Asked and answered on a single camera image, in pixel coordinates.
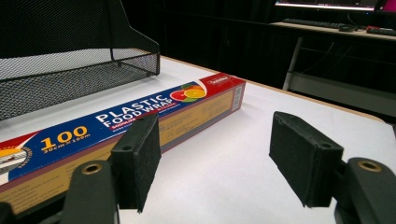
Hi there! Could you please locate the long food wrap box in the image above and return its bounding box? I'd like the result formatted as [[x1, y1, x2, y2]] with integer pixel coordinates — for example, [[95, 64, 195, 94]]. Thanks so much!
[[0, 72, 247, 216]]

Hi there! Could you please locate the computer monitor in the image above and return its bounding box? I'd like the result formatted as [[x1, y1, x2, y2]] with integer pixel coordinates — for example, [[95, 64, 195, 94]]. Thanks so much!
[[275, 0, 387, 12]]

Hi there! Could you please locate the black computer mouse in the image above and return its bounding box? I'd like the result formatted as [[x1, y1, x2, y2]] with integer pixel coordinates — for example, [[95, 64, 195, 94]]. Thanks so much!
[[338, 23, 357, 33]]

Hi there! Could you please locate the wooden desk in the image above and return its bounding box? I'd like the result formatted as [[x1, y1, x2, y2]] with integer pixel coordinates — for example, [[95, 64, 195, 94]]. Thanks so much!
[[269, 21, 396, 118]]

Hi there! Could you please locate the black mesh metal rack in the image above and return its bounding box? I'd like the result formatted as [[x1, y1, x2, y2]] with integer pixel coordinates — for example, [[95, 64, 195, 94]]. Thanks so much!
[[0, 0, 162, 122]]

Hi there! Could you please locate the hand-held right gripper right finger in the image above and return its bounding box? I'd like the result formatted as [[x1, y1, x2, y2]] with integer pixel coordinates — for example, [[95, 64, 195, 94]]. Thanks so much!
[[269, 111, 396, 224]]

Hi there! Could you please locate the black and red keyboard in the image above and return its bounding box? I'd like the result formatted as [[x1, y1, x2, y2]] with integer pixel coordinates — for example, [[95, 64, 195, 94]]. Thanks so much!
[[365, 25, 396, 37]]

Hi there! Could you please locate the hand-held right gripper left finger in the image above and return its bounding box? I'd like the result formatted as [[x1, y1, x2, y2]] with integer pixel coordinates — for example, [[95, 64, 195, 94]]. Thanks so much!
[[62, 113, 163, 224]]

